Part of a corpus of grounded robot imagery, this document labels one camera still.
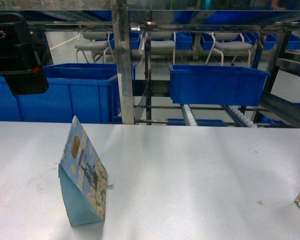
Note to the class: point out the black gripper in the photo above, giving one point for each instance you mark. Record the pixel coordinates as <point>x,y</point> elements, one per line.
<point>20,64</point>

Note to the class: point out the blue bin behind table left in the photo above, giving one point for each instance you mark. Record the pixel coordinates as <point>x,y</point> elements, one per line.
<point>89,91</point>

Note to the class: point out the blue bin on roller rack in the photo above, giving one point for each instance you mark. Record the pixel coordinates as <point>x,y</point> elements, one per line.
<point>216,85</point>

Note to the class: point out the steel vertical post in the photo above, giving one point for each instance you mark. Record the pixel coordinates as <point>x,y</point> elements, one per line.
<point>121,30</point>

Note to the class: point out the grey chair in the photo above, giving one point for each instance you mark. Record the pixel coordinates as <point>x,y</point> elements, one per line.
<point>229,41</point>

